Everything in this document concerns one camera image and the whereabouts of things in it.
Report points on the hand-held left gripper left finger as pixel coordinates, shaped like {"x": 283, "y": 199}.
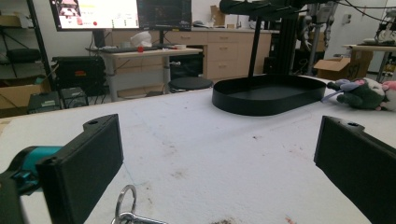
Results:
{"x": 81, "y": 168}

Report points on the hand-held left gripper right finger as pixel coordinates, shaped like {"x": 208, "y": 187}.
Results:
{"x": 358, "y": 161}

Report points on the silver keyring with keys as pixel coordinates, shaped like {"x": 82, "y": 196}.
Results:
{"x": 134, "y": 218}

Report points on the black tray stand with bar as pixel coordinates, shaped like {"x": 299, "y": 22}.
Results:
{"x": 267, "y": 105}

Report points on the grey power supply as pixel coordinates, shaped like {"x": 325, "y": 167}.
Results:
{"x": 43, "y": 102}
{"x": 74, "y": 98}

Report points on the black computer tower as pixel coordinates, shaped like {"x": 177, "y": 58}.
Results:
{"x": 77, "y": 74}

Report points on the flat cardboard box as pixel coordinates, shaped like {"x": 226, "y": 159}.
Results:
{"x": 18, "y": 95}

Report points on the open cardboard box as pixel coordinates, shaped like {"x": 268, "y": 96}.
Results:
{"x": 342, "y": 67}

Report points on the wooden side table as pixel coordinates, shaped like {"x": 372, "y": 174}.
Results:
{"x": 370, "y": 48}

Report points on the white foam mat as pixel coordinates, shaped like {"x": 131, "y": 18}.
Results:
{"x": 202, "y": 161}

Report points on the small red object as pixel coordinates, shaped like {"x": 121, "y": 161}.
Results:
{"x": 140, "y": 49}

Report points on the grey-legged wooden desk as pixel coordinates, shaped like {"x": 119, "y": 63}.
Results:
{"x": 149, "y": 53}

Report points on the black round stool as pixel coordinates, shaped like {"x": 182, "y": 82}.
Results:
{"x": 190, "y": 83}

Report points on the white plastic bag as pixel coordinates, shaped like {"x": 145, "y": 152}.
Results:
{"x": 141, "y": 39}

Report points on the bright computer monitor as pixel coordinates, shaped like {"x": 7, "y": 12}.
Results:
{"x": 102, "y": 14}

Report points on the wooden drawer cabinet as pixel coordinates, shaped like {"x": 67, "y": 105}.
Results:
{"x": 224, "y": 49}

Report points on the dark computer monitor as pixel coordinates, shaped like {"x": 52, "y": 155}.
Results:
{"x": 165, "y": 14}

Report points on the small cardboard box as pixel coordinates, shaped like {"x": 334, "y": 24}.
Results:
{"x": 217, "y": 15}

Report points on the black metal frame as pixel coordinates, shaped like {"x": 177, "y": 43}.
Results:
{"x": 39, "y": 40}
{"x": 286, "y": 43}

